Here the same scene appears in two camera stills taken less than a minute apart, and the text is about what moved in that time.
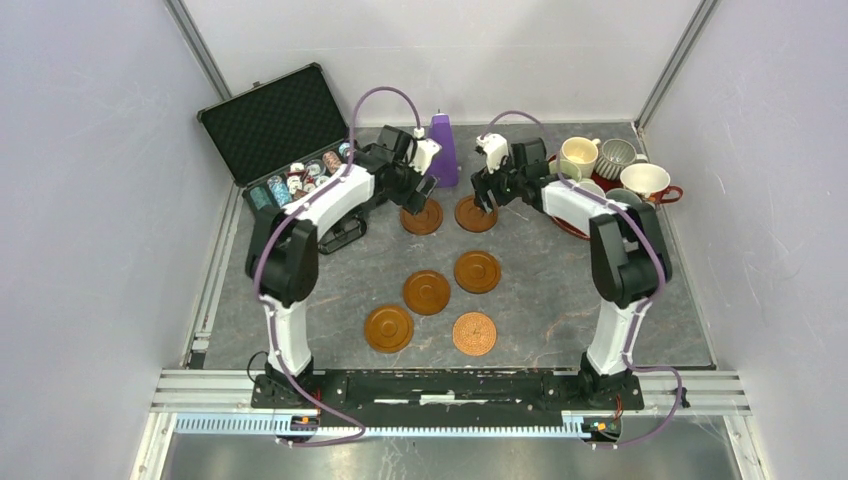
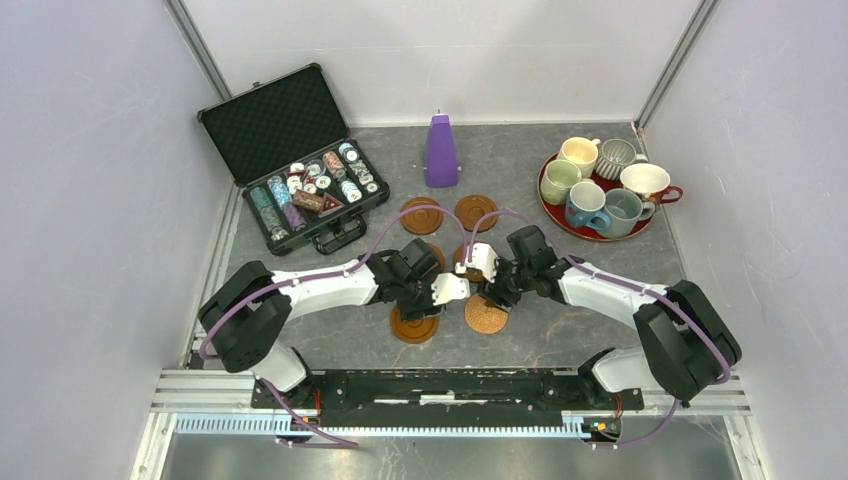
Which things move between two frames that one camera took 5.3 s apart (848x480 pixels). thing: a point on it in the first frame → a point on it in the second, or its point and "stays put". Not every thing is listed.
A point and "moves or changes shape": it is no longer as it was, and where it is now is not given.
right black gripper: [483, 181] → [493, 291]
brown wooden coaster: [426, 292] moves or changes shape
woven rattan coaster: [474, 334] → [483, 317]
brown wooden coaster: [471, 217] stays put
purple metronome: [444, 166] stays put
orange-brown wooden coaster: [388, 329] → [417, 331]
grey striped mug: [617, 155] stays put
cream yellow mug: [582, 152] stays put
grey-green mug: [633, 201] stays put
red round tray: [607, 185] stays put
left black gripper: [411, 200] → [425, 309]
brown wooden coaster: [425, 222] stays put
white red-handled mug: [651, 182] stays put
